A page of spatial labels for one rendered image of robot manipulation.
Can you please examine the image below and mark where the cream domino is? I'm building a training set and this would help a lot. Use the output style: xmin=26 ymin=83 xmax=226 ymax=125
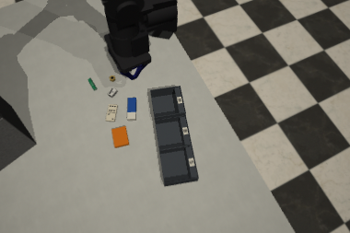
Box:
xmin=106 ymin=104 xmax=118 ymax=122

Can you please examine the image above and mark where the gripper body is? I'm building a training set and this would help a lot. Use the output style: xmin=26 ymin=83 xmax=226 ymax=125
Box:
xmin=104 ymin=30 xmax=151 ymax=74

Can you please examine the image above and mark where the black rack of three bins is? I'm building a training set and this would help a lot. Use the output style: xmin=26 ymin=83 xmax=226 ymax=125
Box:
xmin=150 ymin=86 xmax=199 ymax=184

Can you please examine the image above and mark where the orange flat rectangular block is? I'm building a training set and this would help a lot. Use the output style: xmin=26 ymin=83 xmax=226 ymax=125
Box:
xmin=111 ymin=126 xmax=129 ymax=148

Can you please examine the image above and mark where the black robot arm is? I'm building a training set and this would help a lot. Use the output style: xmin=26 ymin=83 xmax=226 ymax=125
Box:
xmin=101 ymin=0 xmax=178 ymax=57

